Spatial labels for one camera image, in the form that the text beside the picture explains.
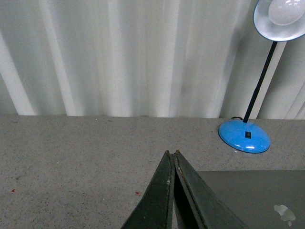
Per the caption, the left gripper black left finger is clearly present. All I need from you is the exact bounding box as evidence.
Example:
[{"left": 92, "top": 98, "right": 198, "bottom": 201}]
[{"left": 122, "top": 150, "right": 175, "bottom": 229}]

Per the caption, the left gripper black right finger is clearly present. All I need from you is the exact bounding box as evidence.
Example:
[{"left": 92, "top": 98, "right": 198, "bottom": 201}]
[{"left": 174, "top": 150, "right": 248, "bottom": 229}]

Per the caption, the silver laptop black keyboard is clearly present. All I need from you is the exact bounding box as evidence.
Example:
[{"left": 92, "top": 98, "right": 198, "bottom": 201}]
[{"left": 199, "top": 170, "right": 305, "bottom": 229}]

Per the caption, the white pleated curtain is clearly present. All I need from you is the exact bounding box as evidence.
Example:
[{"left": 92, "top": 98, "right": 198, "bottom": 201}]
[{"left": 0, "top": 0, "right": 305, "bottom": 120}]

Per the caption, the blue desk lamp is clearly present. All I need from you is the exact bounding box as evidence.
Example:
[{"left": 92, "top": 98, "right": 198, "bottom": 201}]
[{"left": 218, "top": 0, "right": 305, "bottom": 154}]

